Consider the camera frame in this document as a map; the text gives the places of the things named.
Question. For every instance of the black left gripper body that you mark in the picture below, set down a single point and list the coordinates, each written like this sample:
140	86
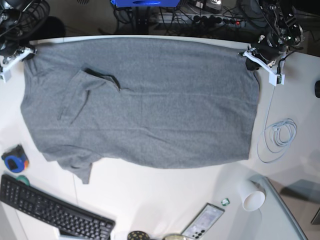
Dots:
257	50

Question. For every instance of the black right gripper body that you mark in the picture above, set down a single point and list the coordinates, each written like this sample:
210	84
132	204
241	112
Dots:
32	51

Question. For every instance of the grey t-shirt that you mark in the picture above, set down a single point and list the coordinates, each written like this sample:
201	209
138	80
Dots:
159	103

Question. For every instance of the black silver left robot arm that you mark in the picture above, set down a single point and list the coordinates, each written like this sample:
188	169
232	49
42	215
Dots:
281	33

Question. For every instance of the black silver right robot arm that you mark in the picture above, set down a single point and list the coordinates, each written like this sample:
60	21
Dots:
19	20

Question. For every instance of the black power strip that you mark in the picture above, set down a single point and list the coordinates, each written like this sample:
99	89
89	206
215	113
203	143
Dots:
219	20

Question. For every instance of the black round object right edge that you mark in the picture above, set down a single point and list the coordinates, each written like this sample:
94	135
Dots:
317	89

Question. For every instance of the blue black tape measure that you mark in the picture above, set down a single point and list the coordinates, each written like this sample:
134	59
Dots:
15	159

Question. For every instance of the green tape roll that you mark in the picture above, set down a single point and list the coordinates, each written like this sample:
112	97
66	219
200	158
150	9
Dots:
23	179

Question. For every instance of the white paper cup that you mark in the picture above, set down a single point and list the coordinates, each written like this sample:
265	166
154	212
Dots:
251	197

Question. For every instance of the small green white packet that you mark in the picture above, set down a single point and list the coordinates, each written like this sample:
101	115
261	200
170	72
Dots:
225	202

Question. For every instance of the glass side table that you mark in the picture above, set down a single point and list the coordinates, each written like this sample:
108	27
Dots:
281	216

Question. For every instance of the smartphone with clear case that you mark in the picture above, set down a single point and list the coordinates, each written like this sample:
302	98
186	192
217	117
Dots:
205	219

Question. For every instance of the black computer keyboard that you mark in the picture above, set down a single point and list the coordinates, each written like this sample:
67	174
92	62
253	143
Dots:
66	217

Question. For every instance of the olive round container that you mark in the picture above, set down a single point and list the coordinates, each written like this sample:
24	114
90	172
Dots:
174	236

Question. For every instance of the black dotted round lid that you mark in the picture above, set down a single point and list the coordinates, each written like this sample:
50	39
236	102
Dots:
138	235

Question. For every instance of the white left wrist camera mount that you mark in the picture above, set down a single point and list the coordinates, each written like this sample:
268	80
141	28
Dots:
275	67

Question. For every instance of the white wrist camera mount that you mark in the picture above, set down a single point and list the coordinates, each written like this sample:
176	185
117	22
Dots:
9	61
275	67

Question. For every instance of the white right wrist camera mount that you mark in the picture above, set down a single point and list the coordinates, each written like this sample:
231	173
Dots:
9	61

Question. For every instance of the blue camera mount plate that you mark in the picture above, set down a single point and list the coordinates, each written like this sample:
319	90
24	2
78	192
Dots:
145	3

